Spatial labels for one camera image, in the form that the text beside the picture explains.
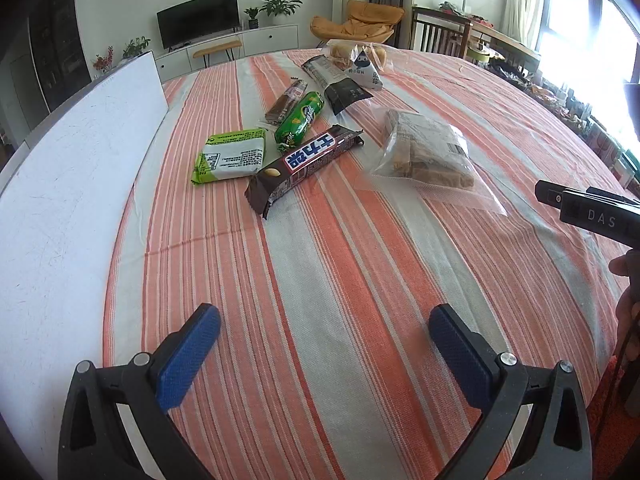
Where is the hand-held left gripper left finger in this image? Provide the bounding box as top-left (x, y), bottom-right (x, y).
top-left (57, 302), bottom-right (223, 480)

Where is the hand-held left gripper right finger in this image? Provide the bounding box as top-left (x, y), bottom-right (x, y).
top-left (429, 303), bottom-right (593, 480)

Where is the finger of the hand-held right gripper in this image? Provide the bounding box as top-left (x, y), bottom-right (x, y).
top-left (534, 180), bottom-right (567, 207)

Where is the clear bag of wafers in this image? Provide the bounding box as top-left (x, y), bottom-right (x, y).
top-left (371, 109), bottom-right (508, 217)

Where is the green and white snack packet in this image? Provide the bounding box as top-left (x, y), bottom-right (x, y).
top-left (191, 128), bottom-right (267, 186)

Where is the brown chocolate bar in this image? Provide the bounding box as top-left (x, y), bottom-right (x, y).
top-left (244, 124), bottom-right (365, 220)

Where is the long black snack packet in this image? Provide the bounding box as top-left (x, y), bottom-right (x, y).
top-left (301, 55), bottom-right (375, 116)

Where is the green tube snack packet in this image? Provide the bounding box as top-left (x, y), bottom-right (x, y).
top-left (274, 91), bottom-right (327, 154)

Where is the brown sausage stick packet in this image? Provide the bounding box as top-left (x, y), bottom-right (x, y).
top-left (257, 76), bottom-right (308, 128)

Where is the person's right hand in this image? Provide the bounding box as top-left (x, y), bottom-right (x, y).
top-left (610, 252), bottom-right (640, 361)

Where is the orange striped tablecloth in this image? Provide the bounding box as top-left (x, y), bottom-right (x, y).
top-left (102, 47), bottom-right (632, 480)

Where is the wooden dining table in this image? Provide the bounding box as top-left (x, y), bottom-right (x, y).
top-left (470, 20), bottom-right (543, 74)

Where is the window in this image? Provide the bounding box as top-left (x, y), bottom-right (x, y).
top-left (535, 0), bottom-right (640, 86)

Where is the dark wooden chair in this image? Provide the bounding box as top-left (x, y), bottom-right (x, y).
top-left (411, 6), bottom-right (473, 59)

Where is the white curtain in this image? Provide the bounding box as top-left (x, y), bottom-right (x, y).
top-left (502, 0), bottom-right (551, 52)

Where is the white foam board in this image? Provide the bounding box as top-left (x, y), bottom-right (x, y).
top-left (0, 51), bottom-right (170, 461)

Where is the white triangular snack packet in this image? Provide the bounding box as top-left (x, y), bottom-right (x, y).
top-left (345, 45), bottom-right (384, 92)

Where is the orange lounge chair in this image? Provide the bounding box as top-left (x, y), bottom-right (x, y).
top-left (310, 0), bottom-right (405, 49)

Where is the bread in clear bag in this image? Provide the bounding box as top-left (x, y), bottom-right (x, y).
top-left (320, 39), bottom-right (391, 72)

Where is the red flower plant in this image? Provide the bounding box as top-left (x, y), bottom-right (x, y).
top-left (92, 46), bottom-right (115, 79)

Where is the wooden stool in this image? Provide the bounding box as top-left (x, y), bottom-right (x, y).
top-left (192, 40), bottom-right (243, 69)

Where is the leafy green plant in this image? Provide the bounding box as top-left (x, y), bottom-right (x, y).
top-left (122, 36), bottom-right (151, 59)

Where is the white TV cabinet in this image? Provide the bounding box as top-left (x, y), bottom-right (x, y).
top-left (152, 24), bottom-right (301, 83)

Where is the dark display cabinet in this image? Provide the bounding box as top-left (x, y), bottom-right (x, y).
top-left (27, 0), bottom-right (94, 111)

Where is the large green potted plant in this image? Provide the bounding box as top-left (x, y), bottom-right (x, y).
top-left (257, 0), bottom-right (303, 24)

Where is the black television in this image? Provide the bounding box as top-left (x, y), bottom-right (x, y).
top-left (156, 0), bottom-right (240, 51)

